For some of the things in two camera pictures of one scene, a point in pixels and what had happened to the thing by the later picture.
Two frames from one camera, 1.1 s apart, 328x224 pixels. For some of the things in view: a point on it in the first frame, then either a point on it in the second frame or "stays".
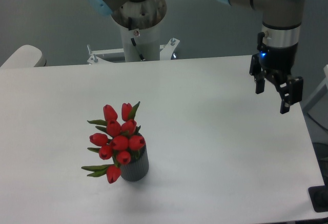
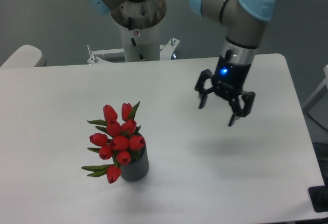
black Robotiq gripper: x=278 y=62 → x=229 y=78
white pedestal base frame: x=166 y=52 stays
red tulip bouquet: x=122 y=143 stays
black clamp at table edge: x=319 y=196 stays
